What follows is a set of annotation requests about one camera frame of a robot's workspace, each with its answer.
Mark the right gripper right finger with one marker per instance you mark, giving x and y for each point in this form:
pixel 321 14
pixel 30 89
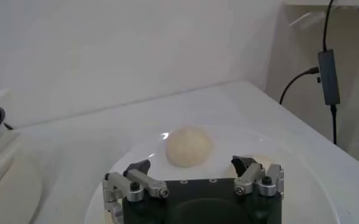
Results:
pixel 249 179

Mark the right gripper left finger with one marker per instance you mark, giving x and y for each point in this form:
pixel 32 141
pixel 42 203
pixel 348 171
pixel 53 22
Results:
pixel 142 181

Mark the white round plate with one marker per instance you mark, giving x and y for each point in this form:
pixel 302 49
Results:
pixel 289 198

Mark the dark grey power adapter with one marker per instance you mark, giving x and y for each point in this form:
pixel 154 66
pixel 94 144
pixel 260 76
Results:
pixel 328 77

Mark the cream electric cooker pot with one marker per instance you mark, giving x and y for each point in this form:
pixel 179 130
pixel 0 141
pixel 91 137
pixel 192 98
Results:
pixel 2 182

